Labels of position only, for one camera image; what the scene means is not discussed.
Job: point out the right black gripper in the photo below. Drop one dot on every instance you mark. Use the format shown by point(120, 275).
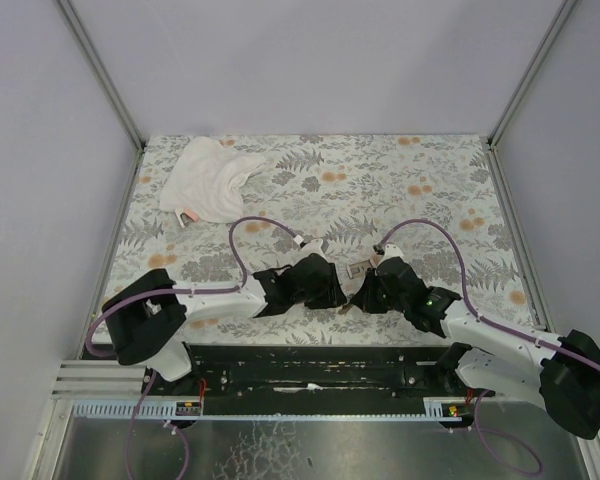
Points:
point(380, 288)

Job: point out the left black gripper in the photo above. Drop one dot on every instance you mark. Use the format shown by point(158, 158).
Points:
point(324, 282)

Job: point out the beige brown stapler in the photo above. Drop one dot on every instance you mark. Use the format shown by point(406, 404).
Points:
point(352, 280)

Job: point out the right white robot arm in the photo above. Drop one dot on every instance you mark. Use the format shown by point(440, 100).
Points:
point(558, 374)

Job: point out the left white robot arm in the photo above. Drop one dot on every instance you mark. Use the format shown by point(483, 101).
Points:
point(142, 321)

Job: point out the floral patterned table mat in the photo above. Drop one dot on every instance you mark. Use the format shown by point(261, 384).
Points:
point(433, 196)

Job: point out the white cloth towel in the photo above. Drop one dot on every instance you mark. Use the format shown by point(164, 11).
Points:
point(206, 180)

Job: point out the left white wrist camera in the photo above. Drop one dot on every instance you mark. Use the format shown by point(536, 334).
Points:
point(314, 246)

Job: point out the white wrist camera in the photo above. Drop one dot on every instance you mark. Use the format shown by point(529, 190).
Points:
point(314, 246)
point(385, 252)

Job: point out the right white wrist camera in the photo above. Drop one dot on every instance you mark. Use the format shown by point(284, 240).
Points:
point(385, 252)

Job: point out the white slotted cable duct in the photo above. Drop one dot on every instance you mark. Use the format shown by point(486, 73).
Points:
point(289, 407)

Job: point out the aluminium cross rail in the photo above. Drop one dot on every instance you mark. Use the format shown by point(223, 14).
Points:
point(92, 379)

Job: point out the right aluminium frame post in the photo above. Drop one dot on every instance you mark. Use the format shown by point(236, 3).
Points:
point(533, 69)

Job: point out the aluminium frame post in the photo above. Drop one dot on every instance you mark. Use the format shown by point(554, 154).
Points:
point(89, 51)
point(533, 69)

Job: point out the left aluminium frame post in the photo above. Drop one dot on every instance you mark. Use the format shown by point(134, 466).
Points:
point(89, 51)

